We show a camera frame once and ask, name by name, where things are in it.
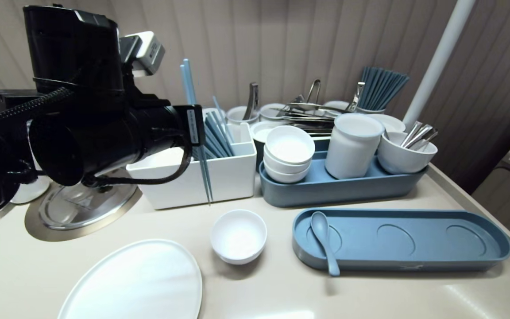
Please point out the shallow blue oval tray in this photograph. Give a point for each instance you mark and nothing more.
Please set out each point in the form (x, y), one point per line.
(414, 248)

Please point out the blue soup spoon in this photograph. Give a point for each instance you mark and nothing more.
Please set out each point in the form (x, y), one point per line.
(321, 228)

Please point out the white round base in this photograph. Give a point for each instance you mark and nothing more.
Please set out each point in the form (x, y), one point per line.
(31, 190)

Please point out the white pole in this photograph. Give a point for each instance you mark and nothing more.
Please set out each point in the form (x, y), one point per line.
(441, 57)

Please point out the deep blue oval tray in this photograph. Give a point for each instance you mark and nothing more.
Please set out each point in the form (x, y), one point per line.
(339, 190)

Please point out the white rectangular box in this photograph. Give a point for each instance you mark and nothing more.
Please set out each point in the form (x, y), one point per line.
(228, 177)

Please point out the white round plate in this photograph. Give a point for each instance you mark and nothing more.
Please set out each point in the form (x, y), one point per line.
(140, 283)

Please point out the wide white cup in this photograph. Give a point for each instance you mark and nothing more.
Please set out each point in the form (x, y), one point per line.
(401, 159)

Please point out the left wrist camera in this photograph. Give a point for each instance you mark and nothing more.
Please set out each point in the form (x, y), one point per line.
(148, 51)

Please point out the metal tongs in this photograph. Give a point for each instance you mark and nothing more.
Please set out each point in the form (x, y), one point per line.
(314, 91)
(356, 95)
(251, 99)
(308, 107)

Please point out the small white bowl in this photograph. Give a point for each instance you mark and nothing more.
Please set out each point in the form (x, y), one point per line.
(289, 144)
(238, 239)
(281, 168)
(281, 178)

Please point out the grey chair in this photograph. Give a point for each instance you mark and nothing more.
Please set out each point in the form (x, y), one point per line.
(509, 186)

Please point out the tall white cylinder cup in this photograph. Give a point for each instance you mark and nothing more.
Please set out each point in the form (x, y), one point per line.
(352, 146)

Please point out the black box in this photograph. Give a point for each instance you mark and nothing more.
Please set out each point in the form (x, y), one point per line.
(13, 99)

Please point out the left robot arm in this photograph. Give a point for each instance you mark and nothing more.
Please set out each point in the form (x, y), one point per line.
(73, 53)

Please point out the light blue chopstick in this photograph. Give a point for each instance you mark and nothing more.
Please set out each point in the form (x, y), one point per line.
(191, 84)
(186, 84)

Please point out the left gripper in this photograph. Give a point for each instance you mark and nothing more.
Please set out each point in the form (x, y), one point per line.
(117, 137)

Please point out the bundle of dark blue chopsticks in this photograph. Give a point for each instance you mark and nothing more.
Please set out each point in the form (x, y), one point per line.
(381, 88)

